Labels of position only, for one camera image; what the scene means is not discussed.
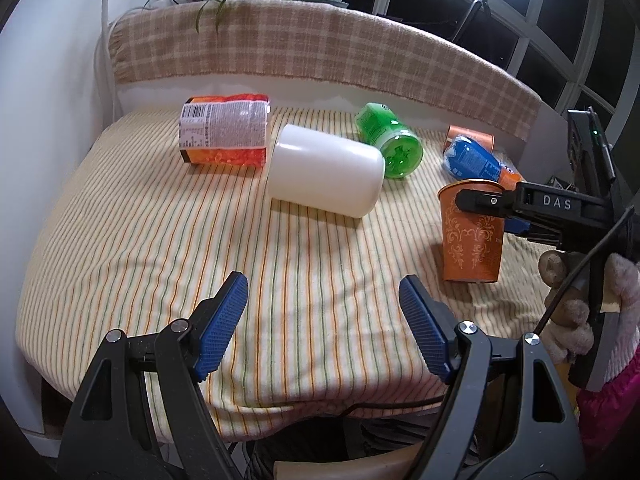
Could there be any green plastic cup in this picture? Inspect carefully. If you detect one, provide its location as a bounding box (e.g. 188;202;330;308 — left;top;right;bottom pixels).
355;103;423;179

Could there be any brown cardboard tube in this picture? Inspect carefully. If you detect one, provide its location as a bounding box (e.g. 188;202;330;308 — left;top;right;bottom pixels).
273;443;421;480

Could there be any striped yellow table cloth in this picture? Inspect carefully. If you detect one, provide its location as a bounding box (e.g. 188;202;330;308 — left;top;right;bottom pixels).
16;108;548;441

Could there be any white plastic cup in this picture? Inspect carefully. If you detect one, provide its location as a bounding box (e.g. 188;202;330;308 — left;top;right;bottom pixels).
267;124;385;218

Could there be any plaid beige sill cloth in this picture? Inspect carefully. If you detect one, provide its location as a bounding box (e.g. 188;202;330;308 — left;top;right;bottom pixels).
108;0;541;140

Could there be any orange labelled plastic cup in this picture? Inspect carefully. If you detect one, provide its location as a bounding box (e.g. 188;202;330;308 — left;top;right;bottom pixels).
178;93;270;168

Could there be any orange paper cup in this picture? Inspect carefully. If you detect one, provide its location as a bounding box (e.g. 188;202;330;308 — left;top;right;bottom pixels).
444;125;495;153
437;179;504;283

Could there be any black tripod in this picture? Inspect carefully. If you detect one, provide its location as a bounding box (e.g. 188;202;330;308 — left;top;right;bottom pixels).
450;0;492;44

